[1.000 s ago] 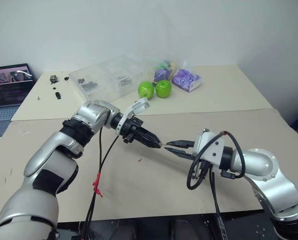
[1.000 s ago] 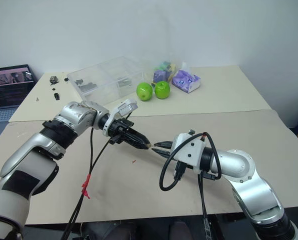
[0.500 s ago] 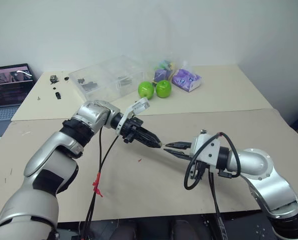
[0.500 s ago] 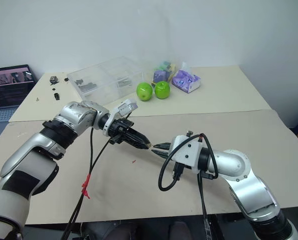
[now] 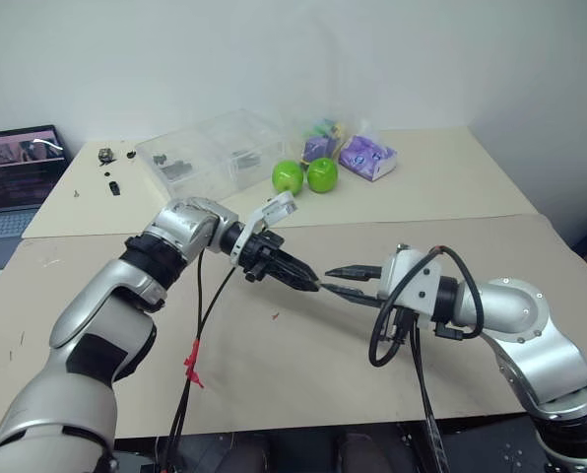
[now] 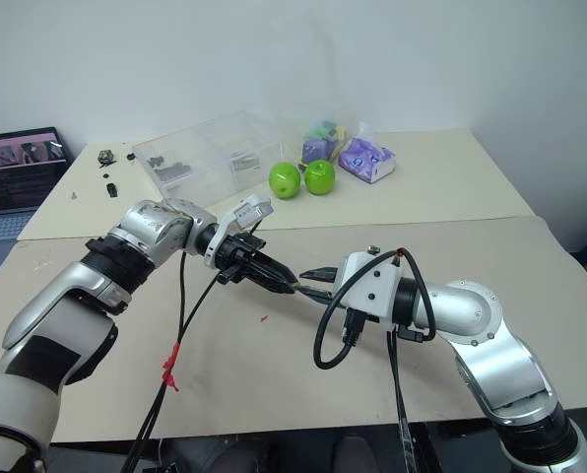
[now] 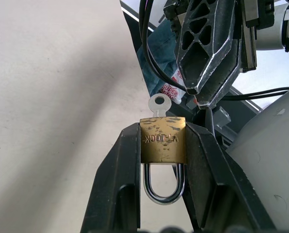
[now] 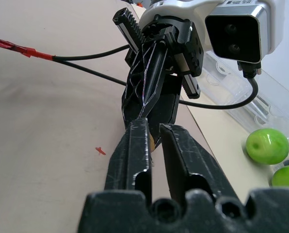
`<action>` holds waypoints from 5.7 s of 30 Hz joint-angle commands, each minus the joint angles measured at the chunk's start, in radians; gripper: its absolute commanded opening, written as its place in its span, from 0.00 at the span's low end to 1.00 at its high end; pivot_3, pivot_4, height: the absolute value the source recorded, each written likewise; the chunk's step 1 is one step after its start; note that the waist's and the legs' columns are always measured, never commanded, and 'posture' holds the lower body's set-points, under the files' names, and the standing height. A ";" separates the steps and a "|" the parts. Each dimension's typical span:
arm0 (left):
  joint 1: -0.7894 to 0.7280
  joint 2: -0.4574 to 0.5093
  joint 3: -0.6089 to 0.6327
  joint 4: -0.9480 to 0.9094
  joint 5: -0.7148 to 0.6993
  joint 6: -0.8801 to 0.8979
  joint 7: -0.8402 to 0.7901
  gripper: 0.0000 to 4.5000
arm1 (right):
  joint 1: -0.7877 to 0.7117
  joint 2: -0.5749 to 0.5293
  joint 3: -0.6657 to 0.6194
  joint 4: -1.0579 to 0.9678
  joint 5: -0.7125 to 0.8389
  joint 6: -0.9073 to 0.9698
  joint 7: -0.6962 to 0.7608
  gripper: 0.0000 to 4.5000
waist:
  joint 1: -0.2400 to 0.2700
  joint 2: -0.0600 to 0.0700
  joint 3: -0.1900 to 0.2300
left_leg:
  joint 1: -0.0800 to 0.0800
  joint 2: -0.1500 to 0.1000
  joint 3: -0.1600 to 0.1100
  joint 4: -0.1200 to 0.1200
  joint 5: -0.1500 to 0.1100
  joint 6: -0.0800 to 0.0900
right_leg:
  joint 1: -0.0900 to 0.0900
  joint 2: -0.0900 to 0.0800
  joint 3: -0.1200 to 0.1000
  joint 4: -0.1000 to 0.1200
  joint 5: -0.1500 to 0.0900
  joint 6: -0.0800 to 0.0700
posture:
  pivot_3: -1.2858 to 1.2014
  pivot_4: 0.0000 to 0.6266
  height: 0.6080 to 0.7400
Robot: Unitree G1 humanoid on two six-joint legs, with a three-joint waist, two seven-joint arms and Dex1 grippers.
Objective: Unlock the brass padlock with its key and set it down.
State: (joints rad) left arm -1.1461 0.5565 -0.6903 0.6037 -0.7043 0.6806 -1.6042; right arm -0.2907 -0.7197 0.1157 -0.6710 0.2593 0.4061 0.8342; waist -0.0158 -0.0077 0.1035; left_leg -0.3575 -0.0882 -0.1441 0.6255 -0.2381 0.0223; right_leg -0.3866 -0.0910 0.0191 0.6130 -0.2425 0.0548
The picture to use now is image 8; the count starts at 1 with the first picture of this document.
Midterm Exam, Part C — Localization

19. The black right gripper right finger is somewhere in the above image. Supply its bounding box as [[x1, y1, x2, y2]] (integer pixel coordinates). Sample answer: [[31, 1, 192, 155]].
[[159, 123, 242, 204]]

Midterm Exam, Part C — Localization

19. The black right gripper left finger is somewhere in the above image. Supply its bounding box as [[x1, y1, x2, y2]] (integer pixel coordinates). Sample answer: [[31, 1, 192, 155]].
[[104, 118, 153, 202]]

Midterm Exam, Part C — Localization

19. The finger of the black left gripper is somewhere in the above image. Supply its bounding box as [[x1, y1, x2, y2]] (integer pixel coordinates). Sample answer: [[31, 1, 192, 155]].
[[146, 73, 183, 147], [121, 41, 169, 132]]

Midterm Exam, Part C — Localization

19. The clear plastic box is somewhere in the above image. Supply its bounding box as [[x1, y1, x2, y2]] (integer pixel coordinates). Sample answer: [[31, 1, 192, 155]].
[[202, 50, 289, 146]]

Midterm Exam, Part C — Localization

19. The green round fruit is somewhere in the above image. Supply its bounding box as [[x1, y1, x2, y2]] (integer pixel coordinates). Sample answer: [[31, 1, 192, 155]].
[[271, 165, 289, 189], [245, 128, 289, 166]]

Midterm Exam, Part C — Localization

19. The black camera cable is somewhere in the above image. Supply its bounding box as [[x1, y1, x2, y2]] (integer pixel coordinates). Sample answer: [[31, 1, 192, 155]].
[[178, 60, 263, 110]]

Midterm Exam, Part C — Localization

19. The black cable with red tape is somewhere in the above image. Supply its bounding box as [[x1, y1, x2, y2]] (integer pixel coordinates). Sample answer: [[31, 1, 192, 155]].
[[0, 35, 131, 62]]

